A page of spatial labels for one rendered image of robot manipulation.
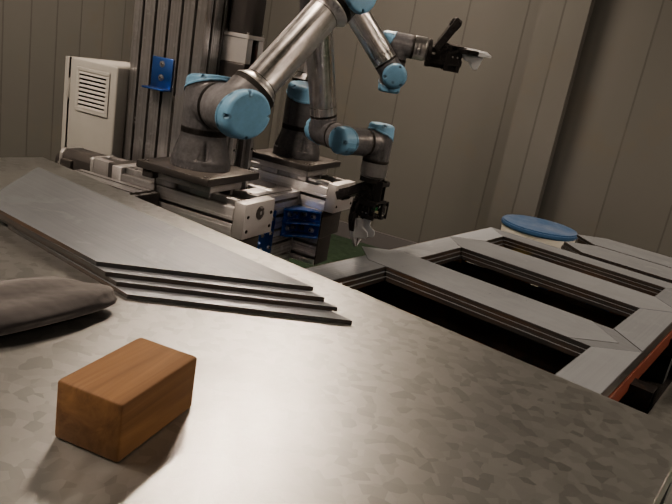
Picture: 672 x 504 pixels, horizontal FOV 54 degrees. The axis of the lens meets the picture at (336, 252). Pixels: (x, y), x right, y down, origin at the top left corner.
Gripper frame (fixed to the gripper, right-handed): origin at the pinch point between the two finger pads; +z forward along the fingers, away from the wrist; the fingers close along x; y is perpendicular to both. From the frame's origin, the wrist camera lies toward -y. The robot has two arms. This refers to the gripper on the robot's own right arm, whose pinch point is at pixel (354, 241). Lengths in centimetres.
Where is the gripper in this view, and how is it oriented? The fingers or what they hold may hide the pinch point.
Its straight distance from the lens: 194.7
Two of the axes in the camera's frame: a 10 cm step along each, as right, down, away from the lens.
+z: -1.7, 9.4, 2.8
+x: 6.1, -1.2, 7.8
